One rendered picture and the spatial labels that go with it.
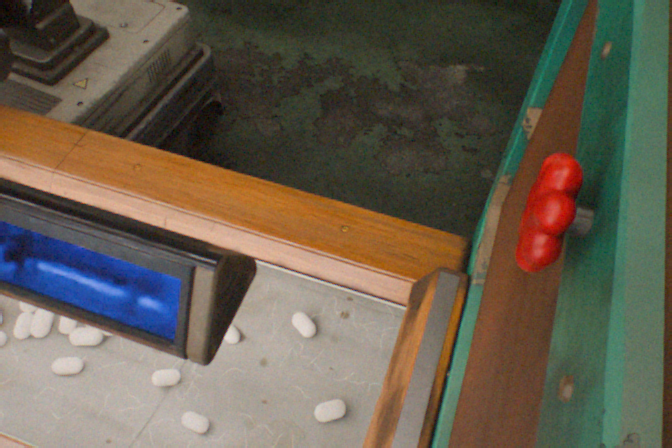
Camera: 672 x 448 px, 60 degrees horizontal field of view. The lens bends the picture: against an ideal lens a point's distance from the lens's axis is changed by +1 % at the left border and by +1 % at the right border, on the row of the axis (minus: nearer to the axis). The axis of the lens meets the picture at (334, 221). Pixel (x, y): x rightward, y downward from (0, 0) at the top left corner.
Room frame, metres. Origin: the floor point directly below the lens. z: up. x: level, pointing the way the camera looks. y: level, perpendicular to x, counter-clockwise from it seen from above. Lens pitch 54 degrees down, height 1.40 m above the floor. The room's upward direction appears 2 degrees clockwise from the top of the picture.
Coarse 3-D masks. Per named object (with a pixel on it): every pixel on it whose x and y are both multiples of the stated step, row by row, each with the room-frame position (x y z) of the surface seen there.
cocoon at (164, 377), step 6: (156, 372) 0.24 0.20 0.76; (162, 372) 0.24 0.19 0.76; (168, 372) 0.24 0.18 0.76; (174, 372) 0.25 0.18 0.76; (156, 378) 0.24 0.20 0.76; (162, 378) 0.24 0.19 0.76; (168, 378) 0.24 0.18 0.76; (174, 378) 0.24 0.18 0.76; (180, 378) 0.24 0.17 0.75; (156, 384) 0.23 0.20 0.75; (162, 384) 0.23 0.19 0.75; (168, 384) 0.23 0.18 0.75
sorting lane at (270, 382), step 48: (288, 288) 0.37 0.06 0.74; (336, 288) 0.37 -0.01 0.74; (48, 336) 0.29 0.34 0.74; (288, 336) 0.30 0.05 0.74; (336, 336) 0.30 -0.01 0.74; (384, 336) 0.31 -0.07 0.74; (0, 384) 0.23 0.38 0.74; (48, 384) 0.23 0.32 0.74; (96, 384) 0.23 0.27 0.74; (144, 384) 0.24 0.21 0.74; (192, 384) 0.24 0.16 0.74; (240, 384) 0.24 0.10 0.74; (288, 384) 0.24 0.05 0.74; (336, 384) 0.24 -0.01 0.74; (0, 432) 0.18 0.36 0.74; (48, 432) 0.18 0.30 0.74; (96, 432) 0.18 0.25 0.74; (144, 432) 0.18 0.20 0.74; (192, 432) 0.18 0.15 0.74; (240, 432) 0.19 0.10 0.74; (288, 432) 0.19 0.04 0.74; (336, 432) 0.19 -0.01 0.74
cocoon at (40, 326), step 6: (36, 312) 0.31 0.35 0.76; (42, 312) 0.31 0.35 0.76; (48, 312) 0.31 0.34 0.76; (36, 318) 0.30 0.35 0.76; (42, 318) 0.30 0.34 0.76; (48, 318) 0.31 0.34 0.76; (36, 324) 0.30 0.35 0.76; (42, 324) 0.30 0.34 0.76; (48, 324) 0.30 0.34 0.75; (30, 330) 0.29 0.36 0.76; (36, 330) 0.29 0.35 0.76; (42, 330) 0.29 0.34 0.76; (48, 330) 0.29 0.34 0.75; (36, 336) 0.29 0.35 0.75; (42, 336) 0.29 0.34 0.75
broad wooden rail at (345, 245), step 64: (0, 128) 0.61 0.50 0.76; (64, 128) 0.61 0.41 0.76; (64, 192) 0.51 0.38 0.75; (128, 192) 0.50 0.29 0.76; (192, 192) 0.50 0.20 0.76; (256, 192) 0.51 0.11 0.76; (256, 256) 0.41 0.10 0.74; (320, 256) 0.41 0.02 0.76; (384, 256) 0.41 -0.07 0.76; (448, 256) 0.41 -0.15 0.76
